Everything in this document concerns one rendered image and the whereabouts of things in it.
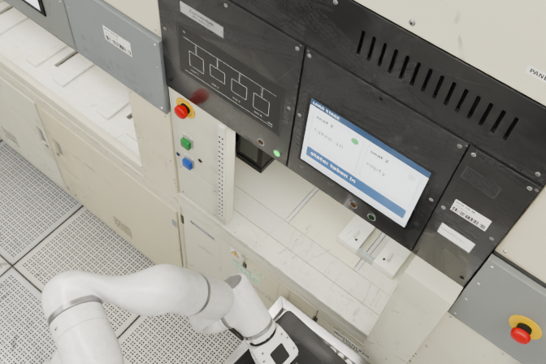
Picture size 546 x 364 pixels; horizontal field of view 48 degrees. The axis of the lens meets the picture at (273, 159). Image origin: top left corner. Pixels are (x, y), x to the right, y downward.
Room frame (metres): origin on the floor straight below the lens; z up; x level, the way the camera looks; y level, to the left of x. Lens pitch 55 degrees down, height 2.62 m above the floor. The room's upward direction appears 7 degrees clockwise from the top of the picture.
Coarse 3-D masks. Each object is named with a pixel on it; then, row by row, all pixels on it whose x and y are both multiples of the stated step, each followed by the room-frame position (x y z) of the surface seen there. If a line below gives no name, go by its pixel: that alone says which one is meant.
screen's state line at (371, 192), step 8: (312, 152) 0.82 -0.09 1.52; (320, 160) 0.81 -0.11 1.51; (328, 160) 0.80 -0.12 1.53; (328, 168) 0.79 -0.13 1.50; (336, 168) 0.78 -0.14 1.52; (344, 176) 0.77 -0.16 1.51; (352, 176) 0.76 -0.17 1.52; (352, 184) 0.76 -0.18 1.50; (360, 184) 0.75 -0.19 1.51; (368, 192) 0.74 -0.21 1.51; (376, 192) 0.73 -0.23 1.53; (376, 200) 0.73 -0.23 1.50; (384, 200) 0.72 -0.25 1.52; (392, 208) 0.70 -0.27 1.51; (400, 208) 0.70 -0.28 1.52; (400, 216) 0.69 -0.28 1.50
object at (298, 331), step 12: (288, 312) 0.65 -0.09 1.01; (288, 324) 0.61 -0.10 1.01; (300, 324) 0.62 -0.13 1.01; (300, 336) 0.58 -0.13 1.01; (312, 336) 0.59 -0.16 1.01; (312, 348) 0.56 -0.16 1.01; (324, 348) 0.56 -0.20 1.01; (240, 360) 0.50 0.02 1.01; (252, 360) 0.50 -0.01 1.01; (300, 360) 0.52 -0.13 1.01; (312, 360) 0.52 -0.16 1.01; (324, 360) 0.53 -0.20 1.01; (336, 360) 0.53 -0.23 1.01
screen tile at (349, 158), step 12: (312, 120) 0.83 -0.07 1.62; (324, 120) 0.81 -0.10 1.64; (312, 132) 0.83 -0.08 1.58; (336, 132) 0.80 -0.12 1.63; (348, 132) 0.78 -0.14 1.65; (312, 144) 0.82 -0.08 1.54; (324, 144) 0.81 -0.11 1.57; (348, 144) 0.78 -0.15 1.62; (360, 144) 0.77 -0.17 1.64; (336, 156) 0.79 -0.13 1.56; (348, 156) 0.77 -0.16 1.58
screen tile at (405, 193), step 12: (372, 156) 0.75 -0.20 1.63; (384, 156) 0.74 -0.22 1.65; (384, 168) 0.73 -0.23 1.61; (396, 168) 0.72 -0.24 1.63; (372, 180) 0.74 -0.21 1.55; (384, 180) 0.73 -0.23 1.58; (408, 180) 0.70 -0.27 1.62; (420, 180) 0.69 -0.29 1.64; (384, 192) 0.72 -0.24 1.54; (396, 192) 0.71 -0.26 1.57; (408, 192) 0.70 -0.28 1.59; (408, 204) 0.69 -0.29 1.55
